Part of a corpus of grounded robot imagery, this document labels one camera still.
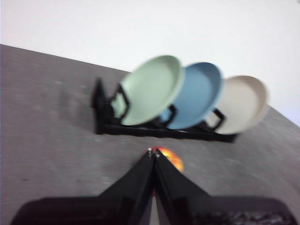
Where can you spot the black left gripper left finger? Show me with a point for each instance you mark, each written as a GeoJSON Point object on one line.
{"type": "Point", "coordinates": [122, 206]}

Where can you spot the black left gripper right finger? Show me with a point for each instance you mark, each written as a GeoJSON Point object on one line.
{"type": "Point", "coordinates": [187, 208]}

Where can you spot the red yellow apple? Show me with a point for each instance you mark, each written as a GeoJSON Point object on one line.
{"type": "Point", "coordinates": [174, 160]}

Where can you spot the green plate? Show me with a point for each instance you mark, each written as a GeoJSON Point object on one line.
{"type": "Point", "coordinates": [150, 91]}

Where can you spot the black plate rack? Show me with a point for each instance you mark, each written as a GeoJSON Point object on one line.
{"type": "Point", "coordinates": [140, 130]}

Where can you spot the blue plate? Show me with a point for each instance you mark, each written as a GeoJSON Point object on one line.
{"type": "Point", "coordinates": [199, 96]}

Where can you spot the beige plate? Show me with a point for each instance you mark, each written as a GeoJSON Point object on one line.
{"type": "Point", "coordinates": [241, 105]}

